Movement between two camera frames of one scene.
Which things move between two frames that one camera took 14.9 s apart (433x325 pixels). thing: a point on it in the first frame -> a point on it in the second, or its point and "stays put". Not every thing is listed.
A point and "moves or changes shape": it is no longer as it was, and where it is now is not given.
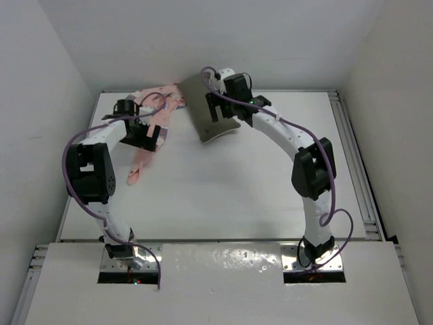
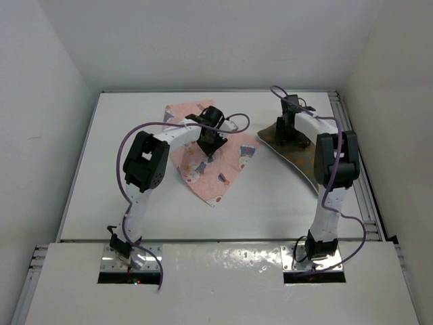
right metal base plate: (331, 261) stays put
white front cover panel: (226, 284) stays put
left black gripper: (145, 142) -> (209, 149)
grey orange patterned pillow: (193, 91) moves or changes shape
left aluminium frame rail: (31, 284) stays put
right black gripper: (216, 107) -> (291, 136)
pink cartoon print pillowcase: (157, 101) -> (209, 176)
